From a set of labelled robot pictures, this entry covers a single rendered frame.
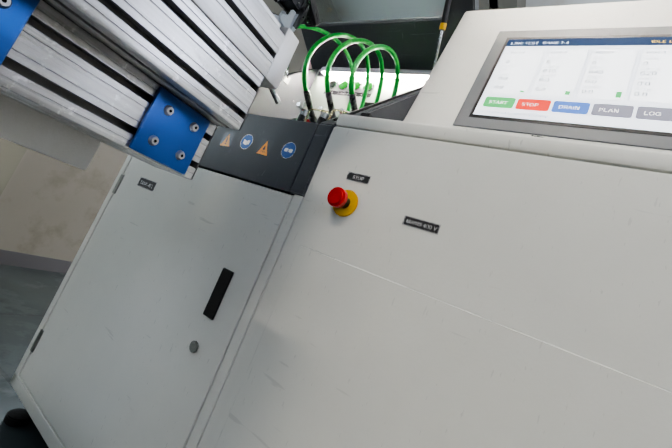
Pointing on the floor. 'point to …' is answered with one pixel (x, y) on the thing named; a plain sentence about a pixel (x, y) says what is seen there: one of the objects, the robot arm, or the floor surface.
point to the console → (465, 287)
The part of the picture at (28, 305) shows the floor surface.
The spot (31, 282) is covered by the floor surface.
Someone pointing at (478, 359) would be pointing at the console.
